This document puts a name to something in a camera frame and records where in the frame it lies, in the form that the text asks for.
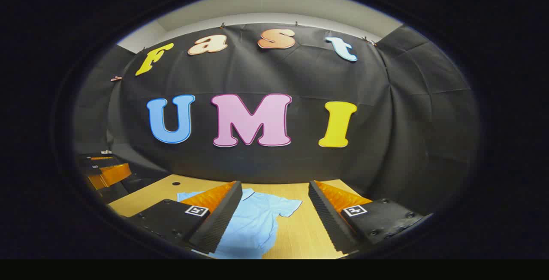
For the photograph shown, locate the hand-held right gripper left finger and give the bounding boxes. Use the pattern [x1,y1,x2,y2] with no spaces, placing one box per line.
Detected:
[127,180,243,255]

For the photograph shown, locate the light blue T-shirt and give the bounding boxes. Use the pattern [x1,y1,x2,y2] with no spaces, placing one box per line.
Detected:
[177,188,303,259]

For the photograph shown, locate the black backdrop cloth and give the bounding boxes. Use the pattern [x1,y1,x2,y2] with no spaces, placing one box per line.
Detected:
[73,23,479,216]

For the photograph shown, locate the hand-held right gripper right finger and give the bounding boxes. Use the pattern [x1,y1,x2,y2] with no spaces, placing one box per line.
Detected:
[308,180,425,255]

